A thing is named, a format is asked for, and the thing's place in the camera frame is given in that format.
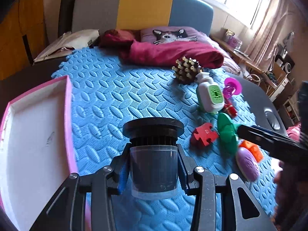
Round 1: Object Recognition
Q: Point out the green plastic spool toy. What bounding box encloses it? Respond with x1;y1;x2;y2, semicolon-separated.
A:
217;113;239;155

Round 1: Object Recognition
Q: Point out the magenta plastic ring toy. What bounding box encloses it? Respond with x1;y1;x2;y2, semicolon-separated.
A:
222;77;242;99

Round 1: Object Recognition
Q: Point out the purple oval brush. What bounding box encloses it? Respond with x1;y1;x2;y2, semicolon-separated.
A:
235;147;260;182

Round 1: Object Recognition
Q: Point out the crimson blanket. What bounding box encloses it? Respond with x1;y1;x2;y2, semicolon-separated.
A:
98;29;223;69

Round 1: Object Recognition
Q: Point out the blue foam floor mat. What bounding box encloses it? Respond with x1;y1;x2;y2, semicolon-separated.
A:
51;48;276;230

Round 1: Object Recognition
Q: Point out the pink gift box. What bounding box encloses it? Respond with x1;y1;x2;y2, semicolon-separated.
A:
223;29;242;49

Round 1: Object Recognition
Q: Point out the red puzzle piece block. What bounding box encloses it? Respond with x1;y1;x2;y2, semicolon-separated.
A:
190;123;219;149

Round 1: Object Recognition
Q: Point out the white bottle green label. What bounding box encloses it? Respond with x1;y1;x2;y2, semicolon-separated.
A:
196;72;224;114

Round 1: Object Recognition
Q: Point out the wooden bedside shelf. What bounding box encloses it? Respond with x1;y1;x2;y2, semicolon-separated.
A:
210;35;289;102

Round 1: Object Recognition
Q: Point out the orange yellow toy block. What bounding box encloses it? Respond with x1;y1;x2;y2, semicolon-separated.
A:
239;140;264;163

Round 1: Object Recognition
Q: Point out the purple cat print pillow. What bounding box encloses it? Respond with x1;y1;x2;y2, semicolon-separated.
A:
141;26;207;45

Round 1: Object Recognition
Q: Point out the pink rimmed white box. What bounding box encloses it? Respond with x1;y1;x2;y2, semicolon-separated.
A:
1;76;78;230

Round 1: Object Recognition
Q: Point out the grey yellow blue headboard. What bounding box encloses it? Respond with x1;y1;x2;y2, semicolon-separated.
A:
72;0;213;34

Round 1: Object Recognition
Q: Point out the white folded pillow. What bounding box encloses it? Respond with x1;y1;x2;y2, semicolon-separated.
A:
34;29;99;63

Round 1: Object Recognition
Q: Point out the small red toy car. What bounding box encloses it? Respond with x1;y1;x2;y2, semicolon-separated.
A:
223;99;238;118

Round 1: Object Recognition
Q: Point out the person's hand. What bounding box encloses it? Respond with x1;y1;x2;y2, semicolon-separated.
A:
274;161;288;192

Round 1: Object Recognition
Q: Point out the brown spiky pinecone ball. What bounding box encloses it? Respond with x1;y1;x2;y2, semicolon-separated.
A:
172;56;203;85

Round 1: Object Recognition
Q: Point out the black lidded clear jar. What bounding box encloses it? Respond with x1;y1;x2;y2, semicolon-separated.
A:
123;117;184;201

